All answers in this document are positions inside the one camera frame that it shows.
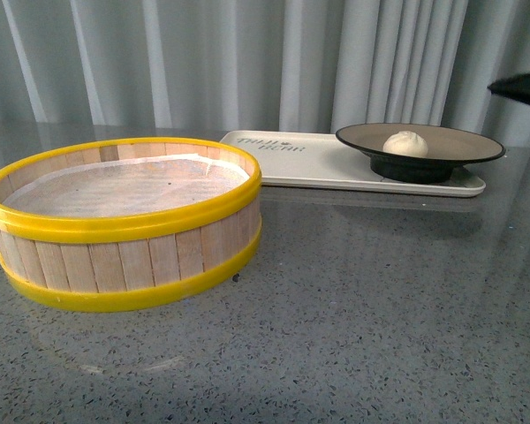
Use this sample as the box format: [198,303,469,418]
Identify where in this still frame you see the white steamed bun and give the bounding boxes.
[382,131,428,158]

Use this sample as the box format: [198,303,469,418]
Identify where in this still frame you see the beige plate with black rim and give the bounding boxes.
[336,123,505,184]

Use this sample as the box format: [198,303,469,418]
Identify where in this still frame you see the white rectangular tray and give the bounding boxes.
[221,130,486,198]

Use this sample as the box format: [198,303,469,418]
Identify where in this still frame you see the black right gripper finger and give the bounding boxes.
[488,72,530,106]

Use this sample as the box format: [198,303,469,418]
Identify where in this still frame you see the yellow rimmed wooden steamer basket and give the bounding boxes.
[0,137,261,312]

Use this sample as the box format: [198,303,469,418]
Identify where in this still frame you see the grey pleated curtain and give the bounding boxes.
[0,1,530,147]

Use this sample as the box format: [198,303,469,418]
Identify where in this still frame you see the white steamer liner cloth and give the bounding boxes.
[3,154,249,218]

